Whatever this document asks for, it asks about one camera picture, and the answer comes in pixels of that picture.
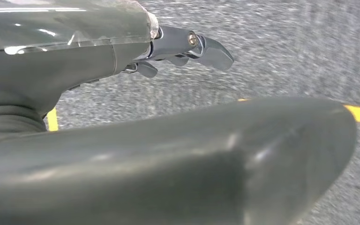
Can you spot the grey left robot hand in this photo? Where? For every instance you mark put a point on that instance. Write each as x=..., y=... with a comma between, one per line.
x=167, y=174

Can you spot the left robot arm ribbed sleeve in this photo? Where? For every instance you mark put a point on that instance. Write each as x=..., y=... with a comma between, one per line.
x=9, y=121

